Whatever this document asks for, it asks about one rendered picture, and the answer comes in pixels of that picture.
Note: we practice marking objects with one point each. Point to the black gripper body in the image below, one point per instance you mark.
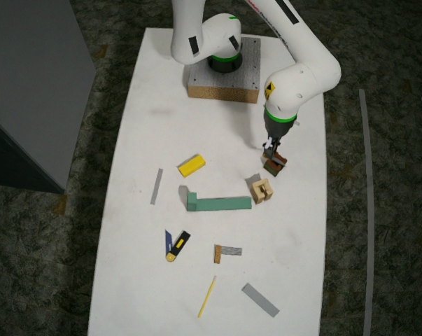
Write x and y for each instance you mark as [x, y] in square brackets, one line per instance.
[274, 134]

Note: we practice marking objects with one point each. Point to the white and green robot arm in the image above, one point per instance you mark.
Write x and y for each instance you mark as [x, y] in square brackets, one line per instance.
[219, 39]

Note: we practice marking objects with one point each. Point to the grey flat bar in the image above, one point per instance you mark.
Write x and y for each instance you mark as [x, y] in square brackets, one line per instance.
[261, 300]
[156, 187]

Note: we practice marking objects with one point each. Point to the green l-shaped bar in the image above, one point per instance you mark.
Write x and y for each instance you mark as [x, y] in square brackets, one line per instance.
[195, 204]

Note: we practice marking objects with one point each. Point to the try square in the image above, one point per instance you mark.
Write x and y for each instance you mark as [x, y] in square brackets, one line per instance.
[226, 251]

